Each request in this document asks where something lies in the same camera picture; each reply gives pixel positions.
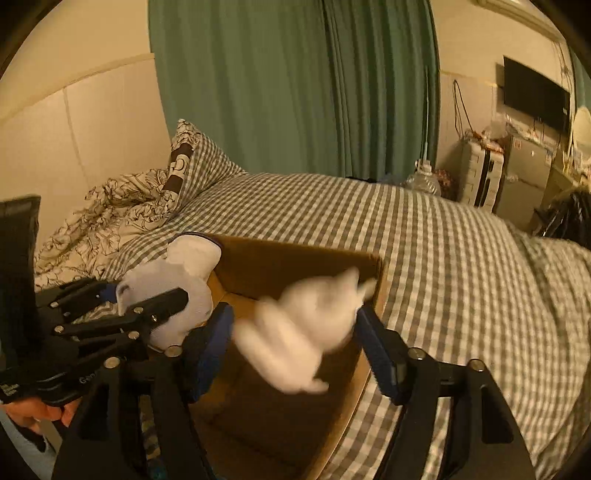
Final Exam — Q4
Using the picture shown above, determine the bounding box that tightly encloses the white tape roll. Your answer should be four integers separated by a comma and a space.
116, 234, 221, 351

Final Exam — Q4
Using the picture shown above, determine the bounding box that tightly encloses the left hand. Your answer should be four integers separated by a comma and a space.
1, 397, 81, 434

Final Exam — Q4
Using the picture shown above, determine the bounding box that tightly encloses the grey checkered bed cover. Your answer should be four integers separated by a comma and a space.
105, 173, 590, 479

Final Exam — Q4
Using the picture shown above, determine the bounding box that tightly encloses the checkered pillow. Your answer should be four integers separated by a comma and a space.
160, 119, 245, 214

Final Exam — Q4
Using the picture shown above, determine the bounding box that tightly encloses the clear water jug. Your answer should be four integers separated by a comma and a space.
402, 143, 442, 197

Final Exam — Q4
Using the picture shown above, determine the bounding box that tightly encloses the white suitcase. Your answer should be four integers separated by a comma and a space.
458, 140, 504, 213

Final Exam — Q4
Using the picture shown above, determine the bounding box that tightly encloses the black jacket on chair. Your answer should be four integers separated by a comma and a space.
534, 188, 591, 249

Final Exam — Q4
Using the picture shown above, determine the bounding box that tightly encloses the grey mini fridge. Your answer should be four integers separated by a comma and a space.
494, 134, 551, 231

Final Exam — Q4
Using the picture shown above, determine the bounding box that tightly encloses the white round vanity mirror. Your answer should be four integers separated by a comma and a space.
572, 106, 591, 159

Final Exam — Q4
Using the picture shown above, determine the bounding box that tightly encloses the green side curtain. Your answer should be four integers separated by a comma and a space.
570, 49, 591, 110

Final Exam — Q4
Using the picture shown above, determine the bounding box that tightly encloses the white air conditioner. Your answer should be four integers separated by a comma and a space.
475, 0, 564, 43

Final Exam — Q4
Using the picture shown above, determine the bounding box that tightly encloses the black wall television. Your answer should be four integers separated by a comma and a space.
503, 56, 570, 134

